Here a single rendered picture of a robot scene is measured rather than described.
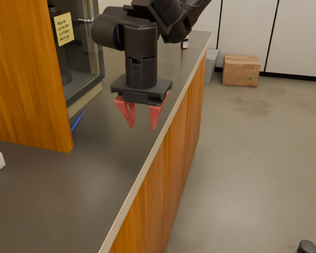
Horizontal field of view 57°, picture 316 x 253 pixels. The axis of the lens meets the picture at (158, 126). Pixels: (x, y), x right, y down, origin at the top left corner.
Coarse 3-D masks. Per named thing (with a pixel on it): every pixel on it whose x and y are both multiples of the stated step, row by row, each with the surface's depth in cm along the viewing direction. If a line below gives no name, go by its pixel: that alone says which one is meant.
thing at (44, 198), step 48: (192, 48) 158; (96, 96) 106; (0, 144) 80; (96, 144) 80; (144, 144) 80; (0, 192) 64; (48, 192) 64; (96, 192) 64; (0, 240) 54; (48, 240) 54; (96, 240) 54
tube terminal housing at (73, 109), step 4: (100, 84) 110; (96, 88) 107; (100, 88) 110; (88, 92) 101; (92, 92) 104; (96, 92) 107; (84, 96) 99; (88, 96) 102; (92, 96) 105; (80, 100) 97; (84, 100) 99; (88, 100) 102; (76, 104) 95; (80, 104) 97; (84, 104) 100; (68, 108) 90; (72, 108) 93; (76, 108) 95; (80, 108) 98; (68, 112) 91; (72, 112) 93; (76, 112) 95; (68, 116) 91
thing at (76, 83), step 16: (48, 0) 72; (64, 0) 78; (80, 0) 85; (96, 0) 93; (80, 16) 86; (80, 32) 87; (64, 48) 81; (80, 48) 89; (96, 48) 98; (64, 64) 82; (80, 64) 90; (96, 64) 100; (64, 80) 84; (80, 80) 92; (96, 80) 102; (80, 96) 93
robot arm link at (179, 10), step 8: (160, 0) 46; (168, 0) 47; (176, 0) 49; (184, 0) 51; (160, 8) 48; (168, 8) 48; (176, 8) 49; (160, 16) 49; (168, 16) 49; (176, 16) 50; (168, 24) 51
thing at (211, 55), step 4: (208, 52) 354; (212, 52) 354; (216, 52) 354; (208, 56) 341; (212, 56) 341; (216, 56) 343; (208, 60) 333; (212, 60) 332; (208, 64) 337; (212, 64) 335; (208, 68) 340; (212, 68) 341; (208, 72) 343; (212, 72) 355; (208, 76) 346; (212, 76) 371; (204, 80) 350; (208, 80) 349
